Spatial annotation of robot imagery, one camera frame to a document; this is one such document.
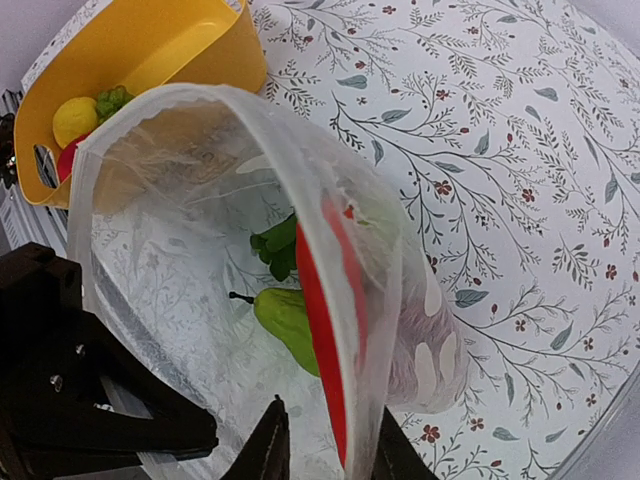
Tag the green toy broccoli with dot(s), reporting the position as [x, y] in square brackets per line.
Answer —
[276, 247]

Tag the floral tablecloth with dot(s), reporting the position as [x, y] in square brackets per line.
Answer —
[510, 132]

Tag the green toy cabbage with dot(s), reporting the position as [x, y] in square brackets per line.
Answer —
[282, 312]

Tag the yellow toy lemon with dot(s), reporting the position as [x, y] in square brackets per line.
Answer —
[74, 118]

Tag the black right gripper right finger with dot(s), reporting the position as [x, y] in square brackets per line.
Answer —
[272, 452]

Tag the red toy apple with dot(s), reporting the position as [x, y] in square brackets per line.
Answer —
[66, 158]

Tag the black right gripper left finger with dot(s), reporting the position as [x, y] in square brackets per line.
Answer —
[74, 400]

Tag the yellow plastic basket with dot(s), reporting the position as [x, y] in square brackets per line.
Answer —
[139, 45]

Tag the green toy grapes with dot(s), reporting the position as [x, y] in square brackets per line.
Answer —
[111, 101]

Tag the orange toy carrot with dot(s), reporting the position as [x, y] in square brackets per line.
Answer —
[320, 319]

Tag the clear zip top bag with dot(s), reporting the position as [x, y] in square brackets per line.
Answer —
[164, 199]

